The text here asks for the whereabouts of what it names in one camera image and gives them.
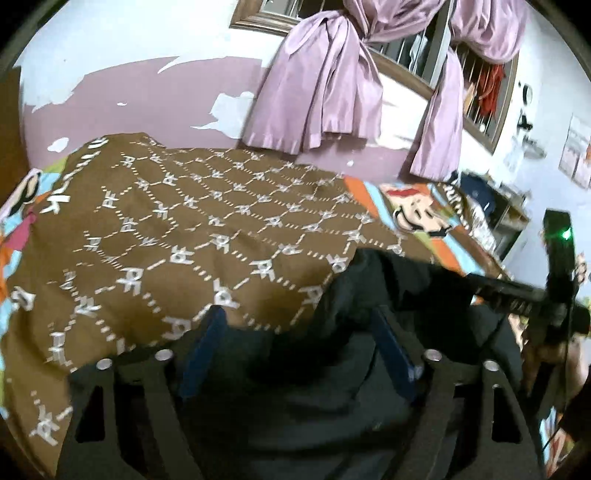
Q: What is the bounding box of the large black jacket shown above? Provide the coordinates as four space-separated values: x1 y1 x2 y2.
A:
188 249 522 479

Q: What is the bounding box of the wooden headboard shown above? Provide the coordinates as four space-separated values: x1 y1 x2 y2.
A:
0 67 29 203

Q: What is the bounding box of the person's right hand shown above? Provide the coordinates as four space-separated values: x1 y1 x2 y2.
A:
521 329 590 412

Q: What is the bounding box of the purple curtain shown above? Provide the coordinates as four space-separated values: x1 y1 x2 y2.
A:
410 0 528 181
242 1 443 155

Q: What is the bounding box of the left purple curtain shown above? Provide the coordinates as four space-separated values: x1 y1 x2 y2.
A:
242 1 443 155

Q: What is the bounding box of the wall poster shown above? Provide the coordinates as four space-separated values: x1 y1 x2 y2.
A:
558 115 591 190

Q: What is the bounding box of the right purple curtain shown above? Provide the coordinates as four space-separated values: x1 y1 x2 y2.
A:
410 0 528 181

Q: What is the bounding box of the wooden side shelf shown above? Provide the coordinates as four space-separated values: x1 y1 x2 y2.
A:
481 178 531 260

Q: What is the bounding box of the brown cartoon monkey bedsheet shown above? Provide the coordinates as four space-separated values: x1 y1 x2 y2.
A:
1 134 501 479

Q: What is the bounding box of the red hanging cloth outside window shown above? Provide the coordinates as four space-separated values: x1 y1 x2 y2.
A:
477 65 505 117

